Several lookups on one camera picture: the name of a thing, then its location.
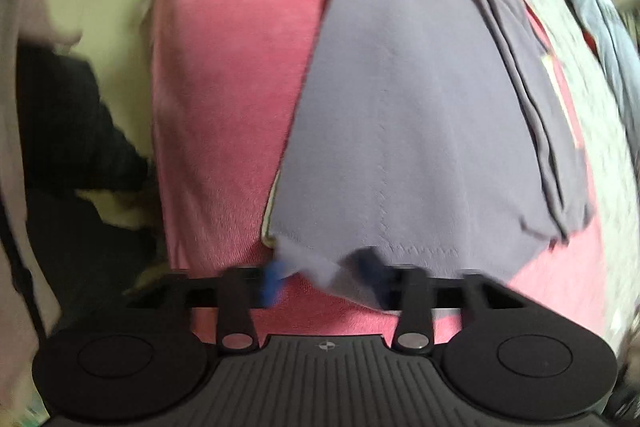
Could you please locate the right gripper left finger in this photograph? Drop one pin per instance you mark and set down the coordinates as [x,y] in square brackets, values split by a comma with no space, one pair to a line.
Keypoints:
[153,349]

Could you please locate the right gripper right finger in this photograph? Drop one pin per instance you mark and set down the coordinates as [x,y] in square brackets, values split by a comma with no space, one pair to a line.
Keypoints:
[499,351]

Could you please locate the purple garment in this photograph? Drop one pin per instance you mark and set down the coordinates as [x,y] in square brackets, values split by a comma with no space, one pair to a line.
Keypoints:
[431,132]

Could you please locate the grey quilted bedsheet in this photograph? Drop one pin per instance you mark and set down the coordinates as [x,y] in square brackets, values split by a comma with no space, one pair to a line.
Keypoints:
[608,306]

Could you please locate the light blue duvet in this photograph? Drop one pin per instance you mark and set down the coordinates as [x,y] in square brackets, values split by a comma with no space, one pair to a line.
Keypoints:
[618,57]

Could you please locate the pink towel blanket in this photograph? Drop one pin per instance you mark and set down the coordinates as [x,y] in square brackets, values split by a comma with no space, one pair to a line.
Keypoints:
[225,78]

